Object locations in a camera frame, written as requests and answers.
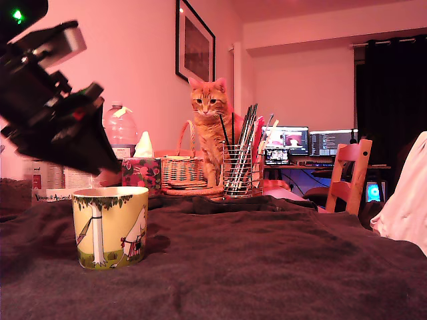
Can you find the printed carton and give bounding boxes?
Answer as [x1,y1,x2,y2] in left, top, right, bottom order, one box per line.
[22,159,65,191]
[63,165,122,189]

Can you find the large clear water bottle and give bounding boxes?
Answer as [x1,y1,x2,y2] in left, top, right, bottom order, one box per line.
[102,101,139,159]

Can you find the white tissue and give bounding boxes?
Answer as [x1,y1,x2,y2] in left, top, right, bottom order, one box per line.
[132,131,155,159]

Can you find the floral tissue box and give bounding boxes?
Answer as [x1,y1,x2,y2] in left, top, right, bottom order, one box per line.
[120,157,162,197]

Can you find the white labelled box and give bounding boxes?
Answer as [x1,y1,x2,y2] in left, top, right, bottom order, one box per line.
[31,188,73,206]

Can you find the yellow cartoon print mug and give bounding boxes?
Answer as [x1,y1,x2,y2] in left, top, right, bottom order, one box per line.
[72,185,149,271]

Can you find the square cork coasters stack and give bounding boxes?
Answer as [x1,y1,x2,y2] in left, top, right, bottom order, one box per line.
[166,180,208,191]

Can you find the orange tabby cat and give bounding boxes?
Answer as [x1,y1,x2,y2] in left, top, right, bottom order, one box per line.
[188,77,246,188]

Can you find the bundle of dark sticks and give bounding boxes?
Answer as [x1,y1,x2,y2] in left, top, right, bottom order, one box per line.
[226,103,260,196]

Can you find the red paper packet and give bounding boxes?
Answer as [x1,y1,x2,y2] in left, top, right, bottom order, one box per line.
[252,115,265,157]

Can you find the cream wooden stick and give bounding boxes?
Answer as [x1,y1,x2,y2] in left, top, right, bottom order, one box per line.
[262,119,280,148]

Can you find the small laptop screen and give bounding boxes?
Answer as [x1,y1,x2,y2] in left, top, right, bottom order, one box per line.
[263,148,290,167]

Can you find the wooden desk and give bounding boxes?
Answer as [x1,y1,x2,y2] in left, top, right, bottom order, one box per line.
[263,163,392,183]

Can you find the computer monitor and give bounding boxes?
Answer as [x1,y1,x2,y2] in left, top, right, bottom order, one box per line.
[261,125,310,156]
[308,129,358,157]

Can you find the dark table cloth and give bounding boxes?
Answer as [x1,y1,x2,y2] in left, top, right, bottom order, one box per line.
[0,195,427,320]

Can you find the keyboard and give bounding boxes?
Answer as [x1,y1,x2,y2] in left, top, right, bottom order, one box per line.
[292,160,335,167]

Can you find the wooden chair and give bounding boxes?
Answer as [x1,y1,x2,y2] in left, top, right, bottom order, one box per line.
[325,139,373,216]

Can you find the white curtain rod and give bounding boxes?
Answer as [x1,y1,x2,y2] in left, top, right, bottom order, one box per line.
[349,35,427,48]

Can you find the computer case with lit fan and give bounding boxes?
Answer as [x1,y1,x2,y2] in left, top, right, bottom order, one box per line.
[365,179,386,203]

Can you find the black curtain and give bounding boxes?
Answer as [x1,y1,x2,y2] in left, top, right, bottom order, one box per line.
[355,35,427,201]

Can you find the pale pink cloth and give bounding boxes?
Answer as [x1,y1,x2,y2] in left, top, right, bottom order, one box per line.
[369,131,427,257]

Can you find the pale grey camera box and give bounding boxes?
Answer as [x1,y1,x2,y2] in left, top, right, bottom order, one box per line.
[6,20,88,69]

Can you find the wicker basket with handle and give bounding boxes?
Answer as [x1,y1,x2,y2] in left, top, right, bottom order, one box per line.
[159,119,205,191]

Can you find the black framed wall picture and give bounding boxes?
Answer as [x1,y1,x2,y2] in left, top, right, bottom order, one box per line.
[174,0,216,83]

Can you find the white wall pipe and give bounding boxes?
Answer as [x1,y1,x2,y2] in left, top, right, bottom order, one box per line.
[228,41,243,116]

